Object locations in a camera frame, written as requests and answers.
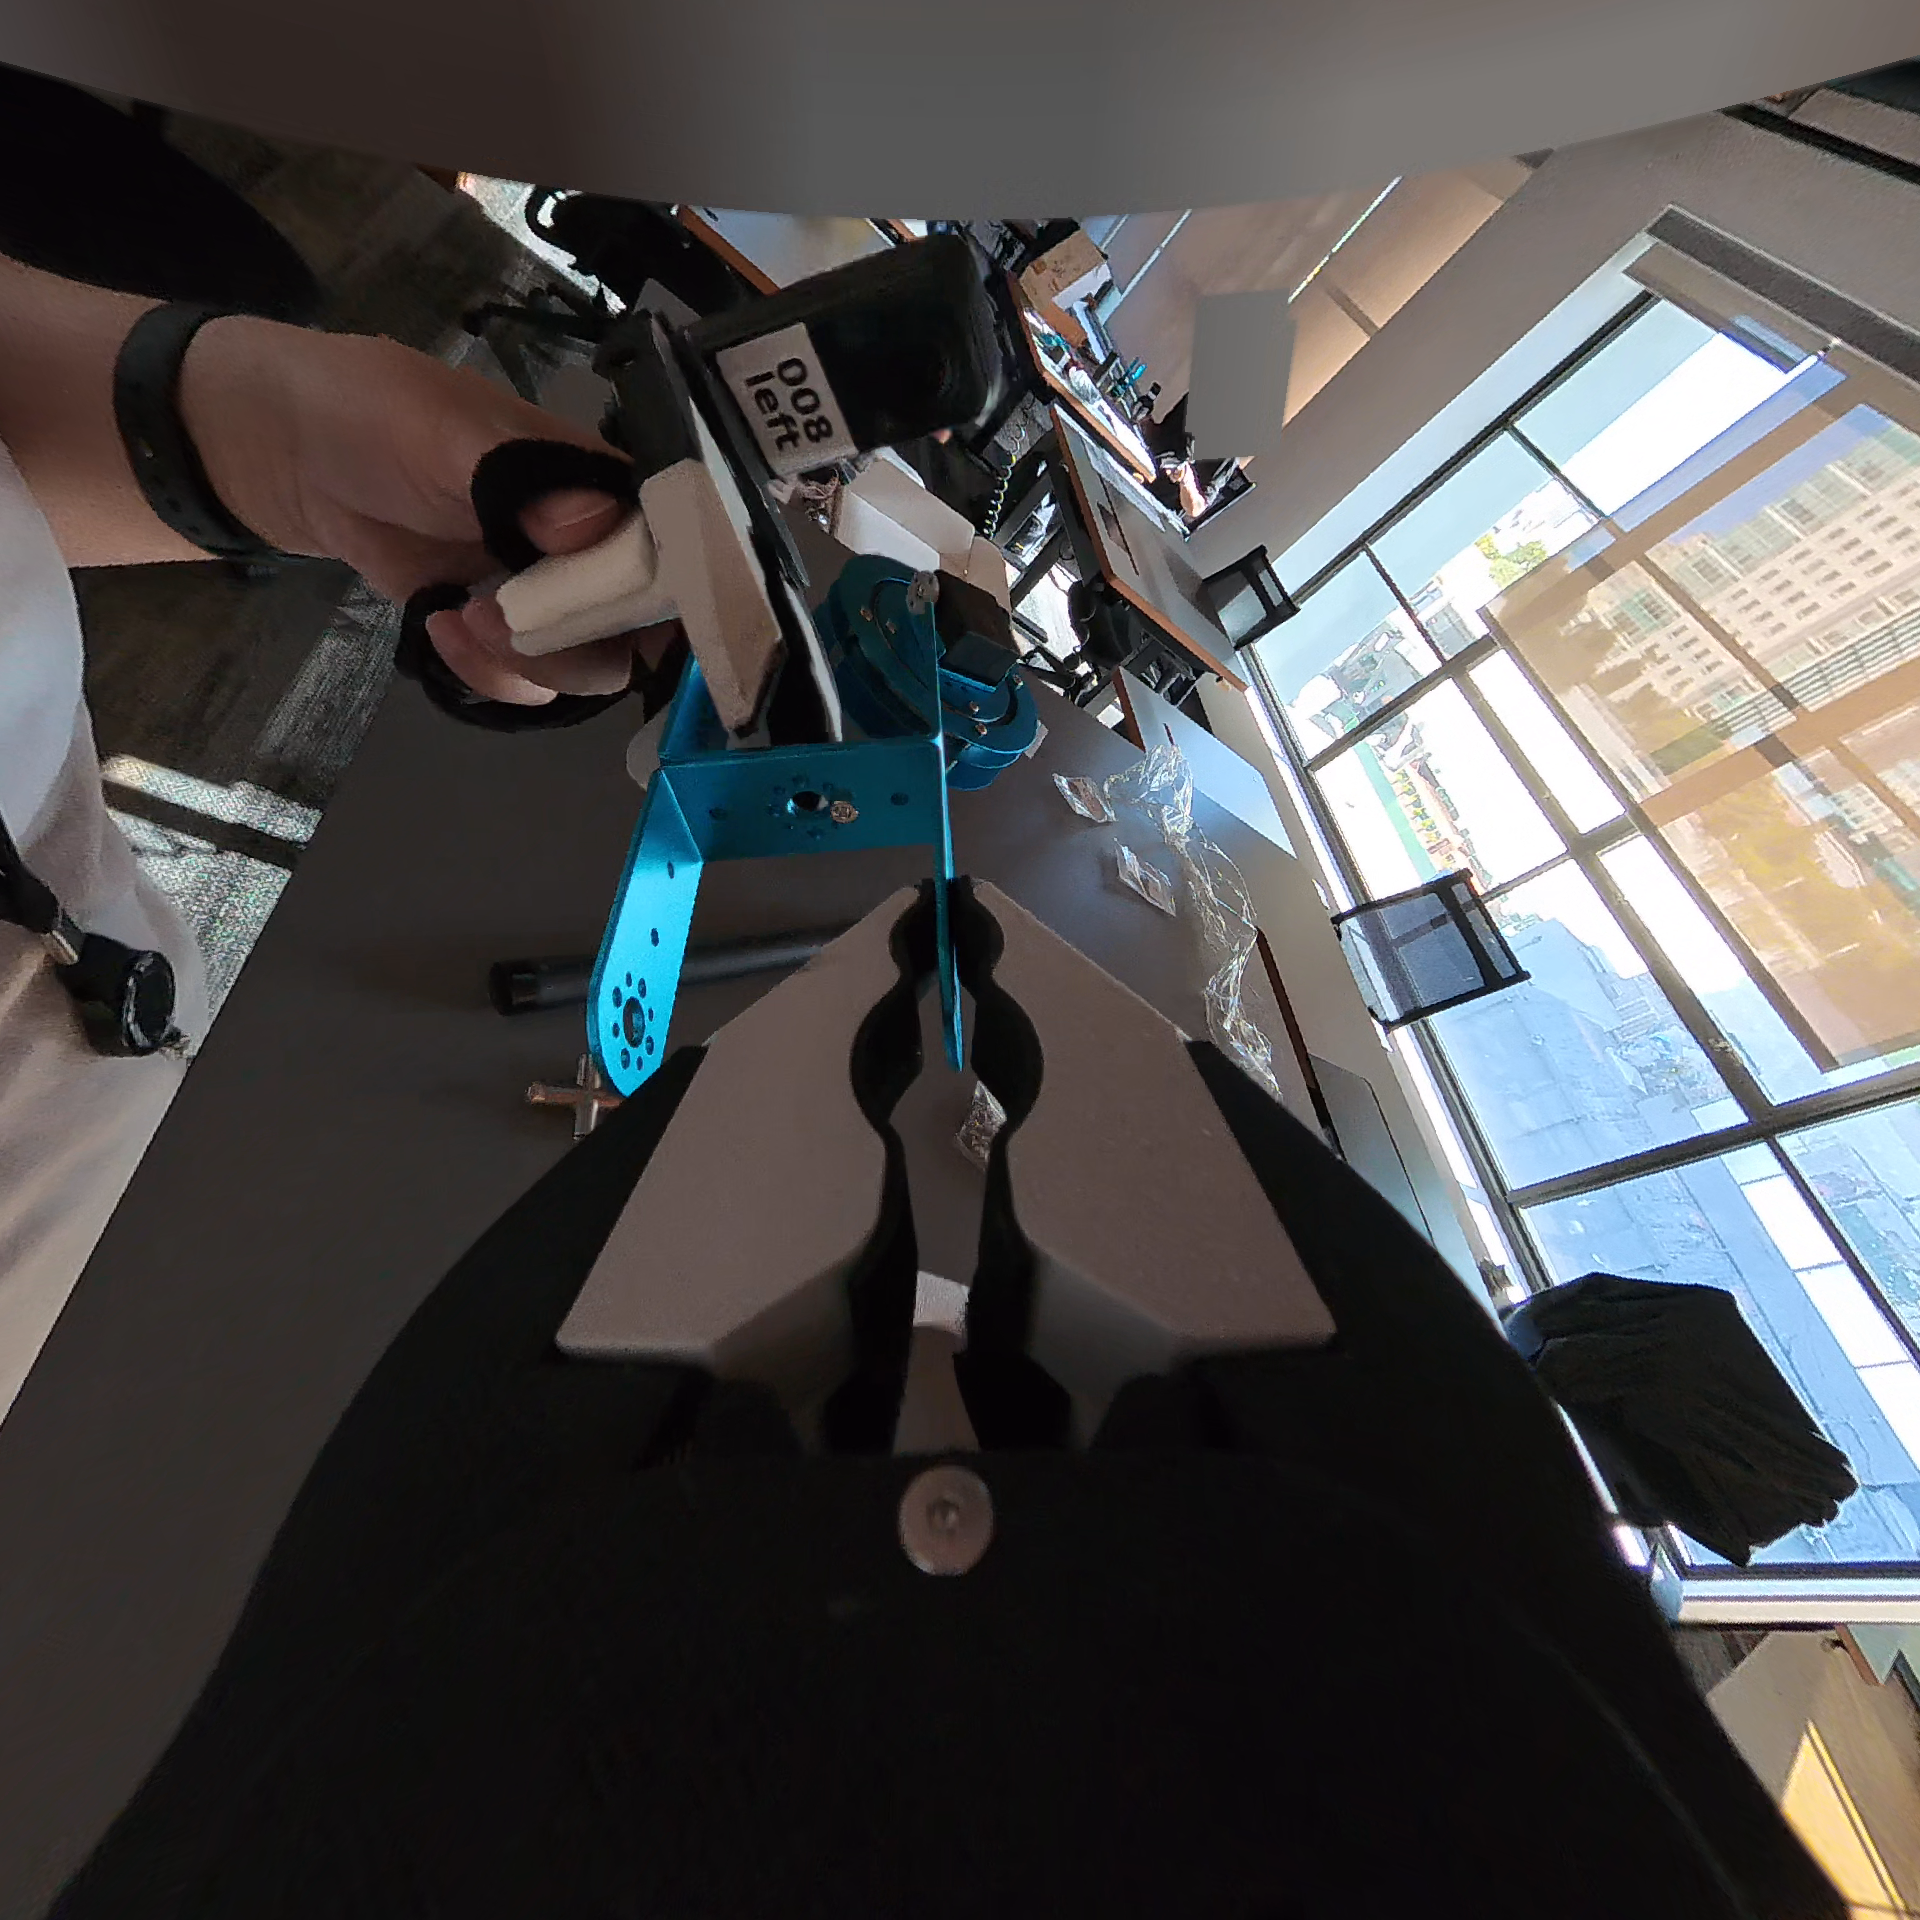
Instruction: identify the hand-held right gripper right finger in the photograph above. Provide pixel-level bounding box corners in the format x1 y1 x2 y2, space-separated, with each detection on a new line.
948 878 1339 1455

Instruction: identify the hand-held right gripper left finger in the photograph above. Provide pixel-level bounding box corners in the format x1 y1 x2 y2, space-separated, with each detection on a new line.
556 883 935 1455

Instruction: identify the silver cross wrench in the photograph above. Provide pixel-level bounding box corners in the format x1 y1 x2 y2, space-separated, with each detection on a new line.
525 1055 623 1143

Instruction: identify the blue metal U bracket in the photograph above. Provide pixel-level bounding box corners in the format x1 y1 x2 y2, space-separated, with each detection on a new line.
589 577 969 1106
655 652 719 775

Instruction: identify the person's left forearm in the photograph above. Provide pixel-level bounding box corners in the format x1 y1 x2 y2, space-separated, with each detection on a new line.
0 252 183 577

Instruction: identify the grey desk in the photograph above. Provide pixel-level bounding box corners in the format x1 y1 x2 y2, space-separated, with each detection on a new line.
0 662 1517 1920

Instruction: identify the person's left hand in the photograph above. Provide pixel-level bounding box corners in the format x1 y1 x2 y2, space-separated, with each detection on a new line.
181 306 663 718

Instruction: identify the black cylindrical tube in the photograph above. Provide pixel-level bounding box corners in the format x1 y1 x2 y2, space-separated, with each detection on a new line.
486 928 841 1016

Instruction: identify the black mesh panel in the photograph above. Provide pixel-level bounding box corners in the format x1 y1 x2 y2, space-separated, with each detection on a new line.
1204 544 1300 650
1333 871 1537 1033

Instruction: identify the black office chair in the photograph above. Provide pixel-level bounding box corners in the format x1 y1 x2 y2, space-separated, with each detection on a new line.
463 188 677 338

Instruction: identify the crumpled clear plastic wrap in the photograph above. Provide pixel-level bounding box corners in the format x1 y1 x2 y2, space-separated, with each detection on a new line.
1102 743 1284 1088

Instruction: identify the black cloth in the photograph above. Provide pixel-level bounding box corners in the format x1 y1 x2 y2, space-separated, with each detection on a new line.
1505 1272 1862 1569

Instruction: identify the large glass window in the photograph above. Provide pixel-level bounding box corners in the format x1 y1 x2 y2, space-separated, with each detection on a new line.
1245 292 1920 1631

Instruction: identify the black wristband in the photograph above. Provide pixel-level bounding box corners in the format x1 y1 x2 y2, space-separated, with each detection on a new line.
111 299 305 579

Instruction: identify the person's white shirt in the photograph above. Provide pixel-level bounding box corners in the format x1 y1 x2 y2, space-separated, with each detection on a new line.
0 450 213 1427

